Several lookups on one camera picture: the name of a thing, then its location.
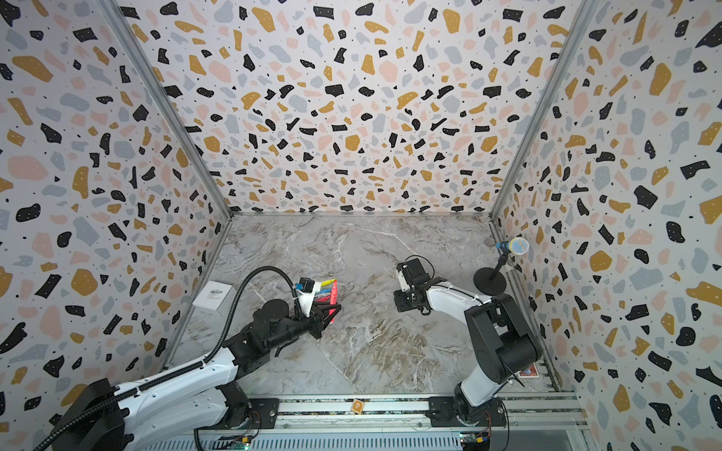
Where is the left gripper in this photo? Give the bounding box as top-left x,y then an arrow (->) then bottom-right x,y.
266,301 -> 342,354

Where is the pink highlighter pen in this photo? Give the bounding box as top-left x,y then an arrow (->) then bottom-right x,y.
328,281 -> 338,304

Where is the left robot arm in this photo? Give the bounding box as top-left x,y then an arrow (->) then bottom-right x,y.
38,299 -> 340,450

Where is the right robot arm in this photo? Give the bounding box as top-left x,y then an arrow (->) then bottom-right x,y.
394,259 -> 543,425

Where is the black microphone stand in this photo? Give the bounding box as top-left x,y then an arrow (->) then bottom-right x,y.
473,254 -> 509,296

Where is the white small box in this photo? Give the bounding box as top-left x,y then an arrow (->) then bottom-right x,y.
193,281 -> 237,317

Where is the blue microphone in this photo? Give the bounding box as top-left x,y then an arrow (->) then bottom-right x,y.
496,237 -> 530,256

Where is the red card box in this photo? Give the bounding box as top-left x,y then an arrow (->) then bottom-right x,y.
517,364 -> 540,379

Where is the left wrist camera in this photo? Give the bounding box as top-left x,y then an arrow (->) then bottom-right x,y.
295,277 -> 322,318

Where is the orange tag on rail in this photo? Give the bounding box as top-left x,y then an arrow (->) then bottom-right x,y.
351,400 -> 365,415

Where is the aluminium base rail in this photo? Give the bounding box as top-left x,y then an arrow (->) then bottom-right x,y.
134,393 -> 593,451

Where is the black corrugated cable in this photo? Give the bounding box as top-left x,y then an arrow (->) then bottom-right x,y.
33,266 -> 297,451

